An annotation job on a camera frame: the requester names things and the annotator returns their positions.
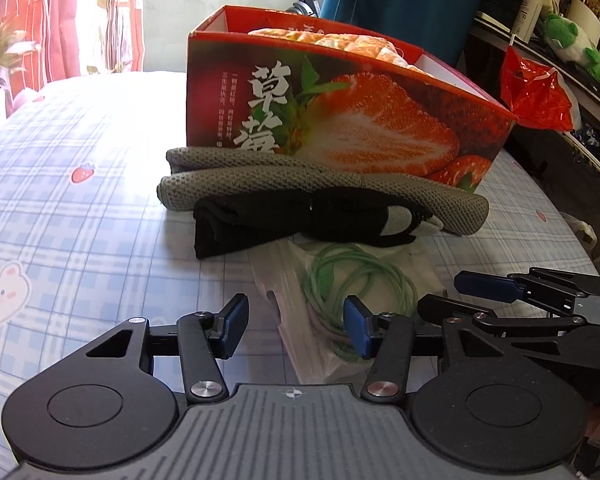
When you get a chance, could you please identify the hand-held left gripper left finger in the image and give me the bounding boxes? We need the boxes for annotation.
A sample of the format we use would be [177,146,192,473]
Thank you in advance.
[85,294,251,403]

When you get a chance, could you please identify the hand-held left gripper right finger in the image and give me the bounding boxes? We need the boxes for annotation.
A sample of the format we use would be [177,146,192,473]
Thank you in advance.
[344,296,487,405]

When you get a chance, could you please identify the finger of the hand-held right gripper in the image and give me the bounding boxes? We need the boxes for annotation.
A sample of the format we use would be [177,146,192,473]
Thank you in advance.
[419,294,600,367]
[454,267,600,307]

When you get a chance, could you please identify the green cable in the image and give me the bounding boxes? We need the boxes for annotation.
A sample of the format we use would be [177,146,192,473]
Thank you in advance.
[300,242,421,361]

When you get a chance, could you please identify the clear plastic bag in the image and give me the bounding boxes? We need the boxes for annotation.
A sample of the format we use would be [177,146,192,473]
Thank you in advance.
[250,239,451,386]

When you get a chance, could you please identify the red strawberry print box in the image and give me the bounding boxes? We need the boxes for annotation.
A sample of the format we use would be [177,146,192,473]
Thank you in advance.
[186,5,518,193]

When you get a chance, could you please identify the black cloth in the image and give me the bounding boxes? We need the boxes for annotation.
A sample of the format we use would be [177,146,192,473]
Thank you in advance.
[192,187,443,260]

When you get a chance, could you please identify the dark desk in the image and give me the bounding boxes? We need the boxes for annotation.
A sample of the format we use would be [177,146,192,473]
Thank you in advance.
[460,20,600,271]

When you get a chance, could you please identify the grey mesh cloth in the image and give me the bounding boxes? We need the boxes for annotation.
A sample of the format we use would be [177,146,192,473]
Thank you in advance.
[156,146,490,236]

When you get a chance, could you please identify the white plastic bag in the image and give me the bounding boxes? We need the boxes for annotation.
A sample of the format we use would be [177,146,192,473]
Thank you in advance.
[555,75,583,132]

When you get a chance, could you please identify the red plastic bag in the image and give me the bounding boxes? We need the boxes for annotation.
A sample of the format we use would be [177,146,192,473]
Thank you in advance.
[498,46,576,131]

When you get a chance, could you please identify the green frog plush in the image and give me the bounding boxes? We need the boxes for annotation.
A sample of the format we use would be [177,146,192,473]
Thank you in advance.
[544,12,600,93]

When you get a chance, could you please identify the white tube bottle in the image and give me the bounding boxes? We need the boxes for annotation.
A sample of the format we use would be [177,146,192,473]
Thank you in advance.
[512,0,546,43]

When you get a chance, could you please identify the orange-white packet in box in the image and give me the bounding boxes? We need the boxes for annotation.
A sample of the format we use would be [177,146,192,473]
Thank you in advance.
[247,27,423,68]

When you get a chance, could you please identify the white brush holder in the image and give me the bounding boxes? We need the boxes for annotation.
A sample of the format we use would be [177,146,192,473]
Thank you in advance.
[565,0,600,36]

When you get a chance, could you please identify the dried plant stems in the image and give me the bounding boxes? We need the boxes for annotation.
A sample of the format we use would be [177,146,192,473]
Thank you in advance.
[87,0,133,75]

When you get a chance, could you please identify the green potted plant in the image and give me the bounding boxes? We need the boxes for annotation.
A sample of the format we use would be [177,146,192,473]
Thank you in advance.
[0,17,42,133]

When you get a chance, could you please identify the red striped curtain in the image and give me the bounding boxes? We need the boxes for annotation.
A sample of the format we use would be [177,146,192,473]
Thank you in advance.
[0,0,148,83]

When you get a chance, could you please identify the white metal hoop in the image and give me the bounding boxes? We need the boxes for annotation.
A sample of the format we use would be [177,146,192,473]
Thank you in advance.
[10,0,63,86]

